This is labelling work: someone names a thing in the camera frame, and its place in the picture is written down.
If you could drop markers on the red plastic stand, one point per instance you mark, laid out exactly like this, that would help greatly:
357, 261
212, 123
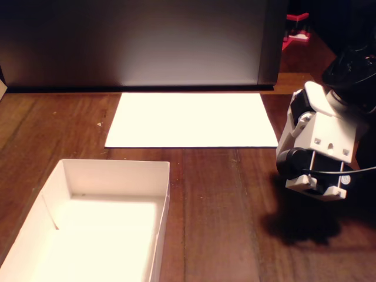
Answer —
299, 36

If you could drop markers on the white open cardboard box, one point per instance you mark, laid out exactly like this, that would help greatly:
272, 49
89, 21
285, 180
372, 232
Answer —
97, 235

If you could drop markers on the white paper sheet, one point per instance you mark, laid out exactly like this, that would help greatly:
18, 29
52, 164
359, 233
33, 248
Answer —
191, 120

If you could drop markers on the black wrist camera white mount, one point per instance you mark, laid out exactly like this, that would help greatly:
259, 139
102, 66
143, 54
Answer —
293, 163

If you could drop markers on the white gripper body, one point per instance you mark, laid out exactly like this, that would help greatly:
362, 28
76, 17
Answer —
326, 163

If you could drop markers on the dark grey backdrop box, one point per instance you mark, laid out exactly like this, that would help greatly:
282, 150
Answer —
132, 41

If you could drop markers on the white card piece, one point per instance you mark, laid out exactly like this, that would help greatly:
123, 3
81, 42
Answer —
2, 89

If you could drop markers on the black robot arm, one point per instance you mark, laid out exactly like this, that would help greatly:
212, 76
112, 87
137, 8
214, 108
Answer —
349, 67

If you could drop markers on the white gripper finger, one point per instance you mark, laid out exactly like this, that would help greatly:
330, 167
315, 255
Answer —
290, 142

